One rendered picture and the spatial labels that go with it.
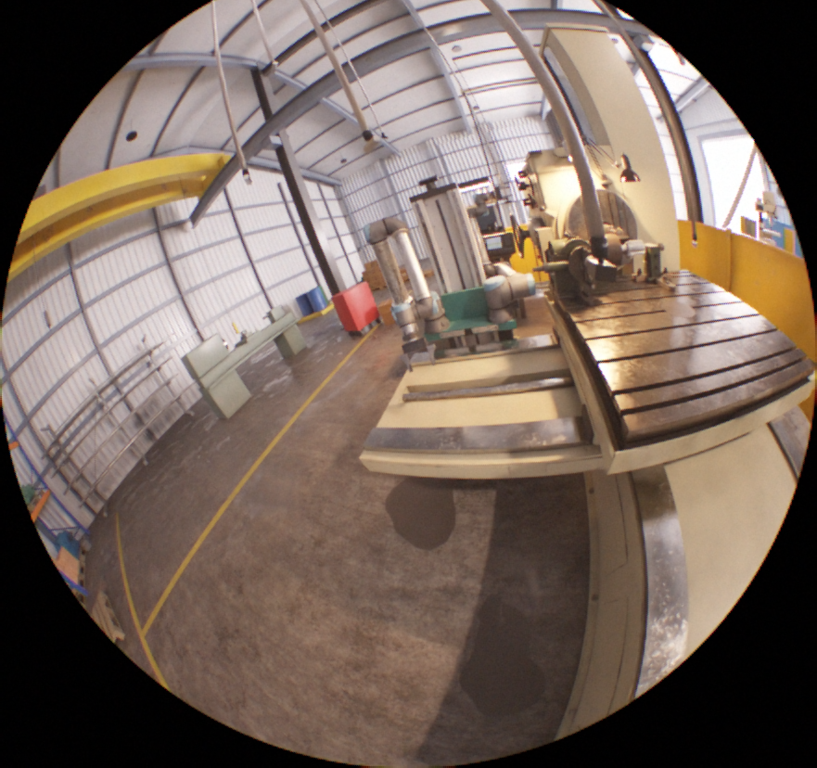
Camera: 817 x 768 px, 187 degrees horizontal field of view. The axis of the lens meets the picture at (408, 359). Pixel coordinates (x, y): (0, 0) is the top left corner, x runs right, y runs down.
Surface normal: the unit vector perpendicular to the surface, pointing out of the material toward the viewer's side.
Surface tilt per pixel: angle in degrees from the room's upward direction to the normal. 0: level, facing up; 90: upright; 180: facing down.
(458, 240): 90
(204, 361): 90
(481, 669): 0
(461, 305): 90
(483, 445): 0
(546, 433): 0
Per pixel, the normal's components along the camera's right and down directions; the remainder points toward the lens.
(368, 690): -0.33, -0.84
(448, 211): -0.32, 0.54
